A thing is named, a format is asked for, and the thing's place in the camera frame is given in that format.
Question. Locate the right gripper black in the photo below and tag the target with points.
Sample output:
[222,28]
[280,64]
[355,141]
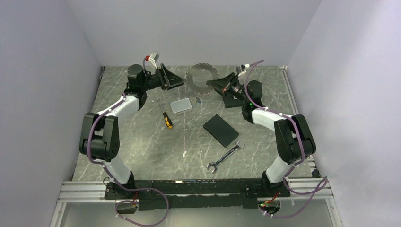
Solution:
[223,85]

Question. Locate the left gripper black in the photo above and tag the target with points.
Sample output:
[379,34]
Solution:
[168,80]

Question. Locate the numbered metal ring disc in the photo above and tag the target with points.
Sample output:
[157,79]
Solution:
[190,81]

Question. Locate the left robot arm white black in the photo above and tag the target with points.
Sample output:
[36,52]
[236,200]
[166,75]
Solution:
[100,139]

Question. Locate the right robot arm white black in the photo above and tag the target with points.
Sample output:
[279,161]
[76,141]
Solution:
[294,139]

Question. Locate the small white grey box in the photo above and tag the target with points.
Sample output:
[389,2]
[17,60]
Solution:
[181,105]

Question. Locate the yellow black screwdriver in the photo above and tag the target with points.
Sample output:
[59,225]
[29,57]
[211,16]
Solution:
[167,120]

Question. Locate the black rectangular pad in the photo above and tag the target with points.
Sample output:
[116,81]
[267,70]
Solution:
[222,131]

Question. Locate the silver combination wrench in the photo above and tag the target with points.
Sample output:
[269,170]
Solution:
[238,145]

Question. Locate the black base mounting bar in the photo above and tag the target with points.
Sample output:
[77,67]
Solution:
[201,193]

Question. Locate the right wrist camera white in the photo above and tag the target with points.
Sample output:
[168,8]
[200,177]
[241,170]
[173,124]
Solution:
[242,69]

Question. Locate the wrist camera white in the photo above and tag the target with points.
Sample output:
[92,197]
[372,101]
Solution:
[152,59]
[242,69]

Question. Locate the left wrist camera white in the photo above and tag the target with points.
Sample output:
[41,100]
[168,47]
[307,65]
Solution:
[152,59]

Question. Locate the aluminium frame rail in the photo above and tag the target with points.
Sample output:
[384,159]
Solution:
[94,191]

